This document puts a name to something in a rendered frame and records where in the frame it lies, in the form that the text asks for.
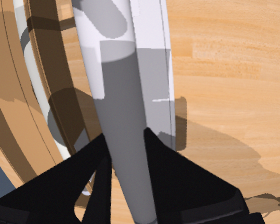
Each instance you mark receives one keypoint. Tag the grey tube with white end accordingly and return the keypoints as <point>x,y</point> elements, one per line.
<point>107,42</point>

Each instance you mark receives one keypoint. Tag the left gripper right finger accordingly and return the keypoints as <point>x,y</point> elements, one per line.
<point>185,192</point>

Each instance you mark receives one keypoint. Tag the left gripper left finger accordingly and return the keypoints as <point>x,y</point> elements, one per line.
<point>50,197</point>

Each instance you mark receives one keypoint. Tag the long brown cardboard carton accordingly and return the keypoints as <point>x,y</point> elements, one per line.
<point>25,139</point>

